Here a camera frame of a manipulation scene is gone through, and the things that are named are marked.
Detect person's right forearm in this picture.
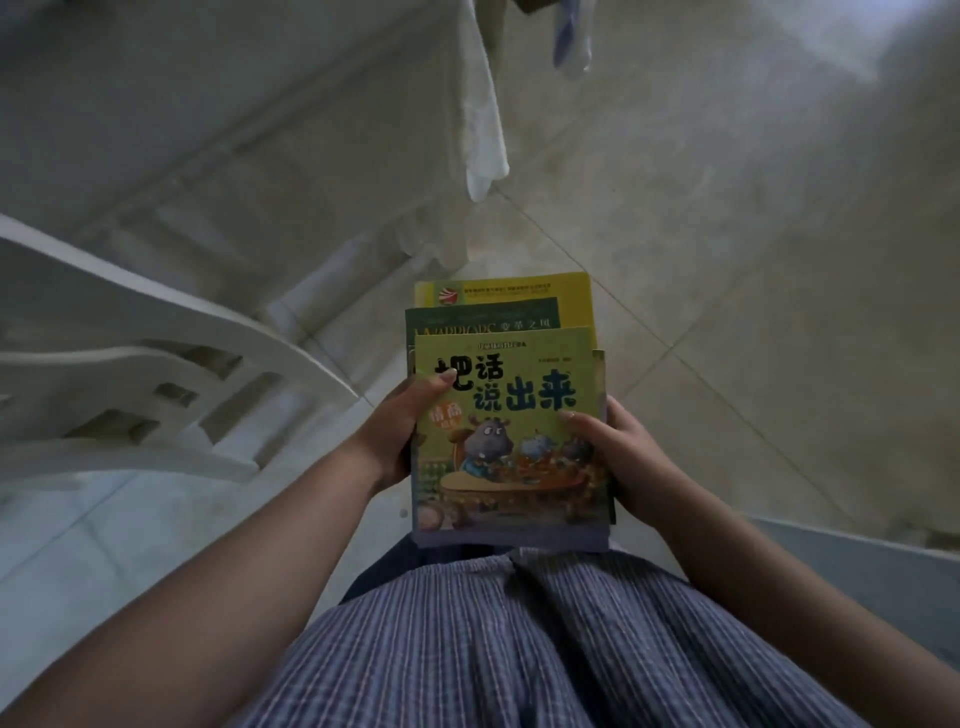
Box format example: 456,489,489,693
645,480,960,728

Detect person's right hand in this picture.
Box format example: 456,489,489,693
558,395,695,534

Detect person's left forearm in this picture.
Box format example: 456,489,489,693
0,438,387,728

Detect yellow book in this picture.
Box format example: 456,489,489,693
414,271,597,351

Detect green cartoon picture book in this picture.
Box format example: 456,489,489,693
409,326,618,552

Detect white table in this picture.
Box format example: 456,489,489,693
0,0,481,316

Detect blue white hanging cloth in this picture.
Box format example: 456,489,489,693
552,0,597,76

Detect white plastic chair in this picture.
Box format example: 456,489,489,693
0,213,361,492

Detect blue checked shirt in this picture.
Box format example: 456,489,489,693
232,534,871,728

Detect dark green book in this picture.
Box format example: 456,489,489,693
405,297,562,376

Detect person's left hand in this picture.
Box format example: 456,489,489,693
352,368,459,496

